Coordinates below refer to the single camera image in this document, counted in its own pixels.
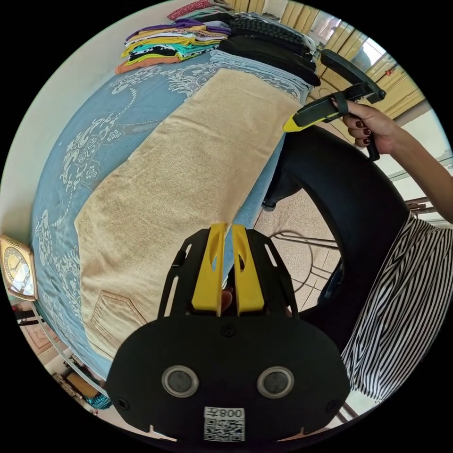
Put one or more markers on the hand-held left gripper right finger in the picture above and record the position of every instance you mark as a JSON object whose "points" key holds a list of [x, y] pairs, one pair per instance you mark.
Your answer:
{"points": [[248, 279]]}

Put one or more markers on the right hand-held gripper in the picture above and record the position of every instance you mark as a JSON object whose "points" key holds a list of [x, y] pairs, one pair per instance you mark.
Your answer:
{"points": [[325, 109]]}

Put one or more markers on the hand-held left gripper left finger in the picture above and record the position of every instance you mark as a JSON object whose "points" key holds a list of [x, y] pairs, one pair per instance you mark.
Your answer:
{"points": [[208, 272]]}

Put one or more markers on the yellow pants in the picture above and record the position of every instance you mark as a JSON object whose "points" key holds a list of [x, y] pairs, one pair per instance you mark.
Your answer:
{"points": [[166, 184]]}

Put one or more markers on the person's right forearm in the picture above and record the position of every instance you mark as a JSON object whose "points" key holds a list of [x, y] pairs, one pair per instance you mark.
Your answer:
{"points": [[424, 177]]}

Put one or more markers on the person's right hand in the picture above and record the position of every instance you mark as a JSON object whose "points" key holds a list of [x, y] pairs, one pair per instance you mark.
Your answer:
{"points": [[377, 129]]}

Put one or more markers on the pile of clothes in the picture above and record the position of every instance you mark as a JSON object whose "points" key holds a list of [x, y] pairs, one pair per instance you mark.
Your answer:
{"points": [[262, 42]]}

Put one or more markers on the person's body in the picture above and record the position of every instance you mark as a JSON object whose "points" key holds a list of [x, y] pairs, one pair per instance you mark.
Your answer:
{"points": [[354, 212]]}

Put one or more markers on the bed with blue patterned sheet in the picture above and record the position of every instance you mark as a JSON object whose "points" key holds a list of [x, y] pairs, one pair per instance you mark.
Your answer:
{"points": [[67, 191]]}

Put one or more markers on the gold framed clock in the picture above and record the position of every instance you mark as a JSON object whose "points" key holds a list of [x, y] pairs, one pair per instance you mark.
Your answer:
{"points": [[17, 269]]}

